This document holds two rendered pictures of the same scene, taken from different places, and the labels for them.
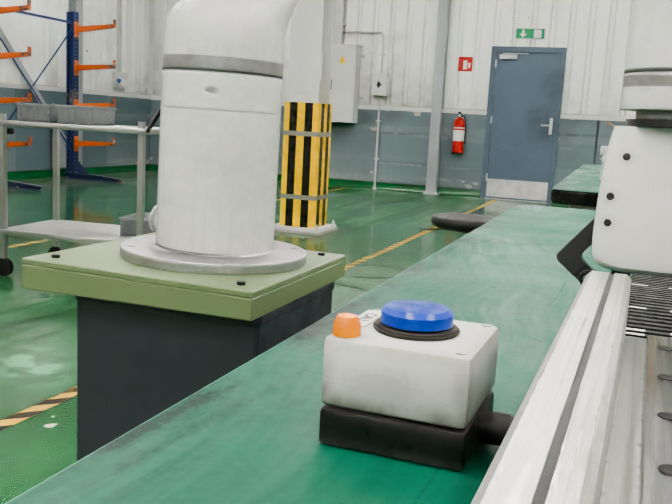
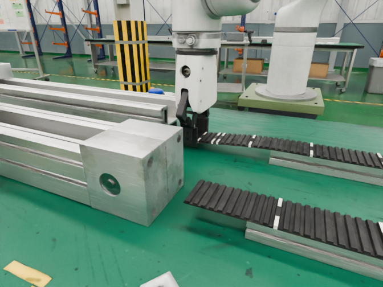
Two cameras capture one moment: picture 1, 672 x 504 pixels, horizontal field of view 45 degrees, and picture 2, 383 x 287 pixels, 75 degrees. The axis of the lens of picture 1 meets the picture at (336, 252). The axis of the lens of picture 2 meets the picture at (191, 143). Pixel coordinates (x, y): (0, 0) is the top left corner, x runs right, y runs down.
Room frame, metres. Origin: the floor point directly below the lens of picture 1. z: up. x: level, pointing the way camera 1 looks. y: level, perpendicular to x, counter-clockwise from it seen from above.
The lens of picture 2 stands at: (0.57, -0.69, 1.00)
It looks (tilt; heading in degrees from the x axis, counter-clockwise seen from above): 25 degrees down; 93
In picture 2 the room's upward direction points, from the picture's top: straight up
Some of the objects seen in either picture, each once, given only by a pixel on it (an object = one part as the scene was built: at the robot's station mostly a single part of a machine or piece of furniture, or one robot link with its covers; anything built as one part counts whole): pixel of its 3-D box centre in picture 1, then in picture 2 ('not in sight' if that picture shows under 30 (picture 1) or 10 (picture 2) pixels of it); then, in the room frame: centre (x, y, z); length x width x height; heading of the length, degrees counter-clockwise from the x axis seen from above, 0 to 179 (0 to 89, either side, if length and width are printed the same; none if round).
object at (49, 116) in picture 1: (102, 189); not in sight; (4.60, 1.34, 0.50); 1.03 x 0.55 x 1.01; 76
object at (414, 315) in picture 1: (416, 323); (155, 93); (0.44, -0.05, 0.84); 0.04 x 0.04 x 0.02
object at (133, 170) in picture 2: not in sight; (142, 163); (0.48, -0.39, 0.83); 0.12 x 0.09 x 0.10; 69
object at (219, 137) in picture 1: (218, 167); (289, 64); (0.83, 0.12, 0.90); 0.19 x 0.19 x 0.18
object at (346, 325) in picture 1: (347, 323); not in sight; (0.42, -0.01, 0.85); 0.02 x 0.02 x 0.01
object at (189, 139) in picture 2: not in sight; (187, 131); (0.54, -0.27, 0.82); 0.03 x 0.03 x 0.07; 69
